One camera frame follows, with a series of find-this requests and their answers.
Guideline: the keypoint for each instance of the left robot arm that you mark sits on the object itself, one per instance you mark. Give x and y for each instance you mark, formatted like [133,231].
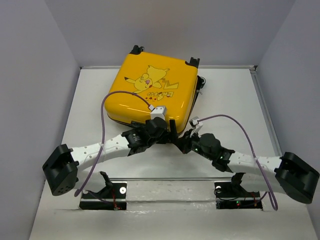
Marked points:
[69,169]

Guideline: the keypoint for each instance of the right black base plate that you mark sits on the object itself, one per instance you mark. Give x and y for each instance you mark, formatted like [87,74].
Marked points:
[233,197]

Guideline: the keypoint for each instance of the yellow hard-shell suitcase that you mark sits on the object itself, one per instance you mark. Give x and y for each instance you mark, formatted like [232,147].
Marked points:
[148,78]

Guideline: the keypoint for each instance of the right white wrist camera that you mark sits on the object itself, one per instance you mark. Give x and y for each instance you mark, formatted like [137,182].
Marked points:
[196,125]

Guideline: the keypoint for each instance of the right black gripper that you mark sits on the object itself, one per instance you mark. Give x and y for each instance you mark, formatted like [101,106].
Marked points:
[183,143]

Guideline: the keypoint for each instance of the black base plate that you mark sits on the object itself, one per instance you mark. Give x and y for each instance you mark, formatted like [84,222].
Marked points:
[233,197]
[113,199]

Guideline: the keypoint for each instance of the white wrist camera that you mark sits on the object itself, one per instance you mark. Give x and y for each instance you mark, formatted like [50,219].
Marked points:
[196,125]
[158,112]

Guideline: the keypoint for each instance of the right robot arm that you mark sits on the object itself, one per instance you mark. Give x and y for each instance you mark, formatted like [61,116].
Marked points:
[287,174]

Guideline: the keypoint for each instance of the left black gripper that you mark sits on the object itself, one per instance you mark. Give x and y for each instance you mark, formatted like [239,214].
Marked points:
[169,136]

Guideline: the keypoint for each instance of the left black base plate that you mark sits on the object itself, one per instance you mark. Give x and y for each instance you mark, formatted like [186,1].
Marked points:
[113,199]

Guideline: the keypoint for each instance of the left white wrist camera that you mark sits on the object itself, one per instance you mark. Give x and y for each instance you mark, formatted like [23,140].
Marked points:
[158,112]

